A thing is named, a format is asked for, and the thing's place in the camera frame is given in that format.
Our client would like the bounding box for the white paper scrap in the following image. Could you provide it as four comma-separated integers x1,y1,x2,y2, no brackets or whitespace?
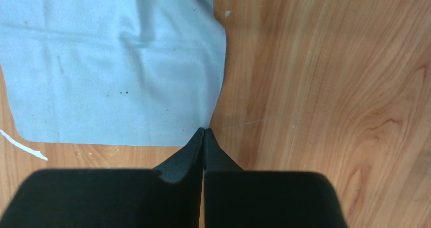
1,129,48,161

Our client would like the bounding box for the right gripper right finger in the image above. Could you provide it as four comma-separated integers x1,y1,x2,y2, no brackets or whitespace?
203,129,347,227

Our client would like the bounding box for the light blue cleaning cloth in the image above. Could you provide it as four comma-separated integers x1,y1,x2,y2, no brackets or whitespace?
1,0,226,146

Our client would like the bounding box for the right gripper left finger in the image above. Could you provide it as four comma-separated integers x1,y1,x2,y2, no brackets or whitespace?
1,128,205,227

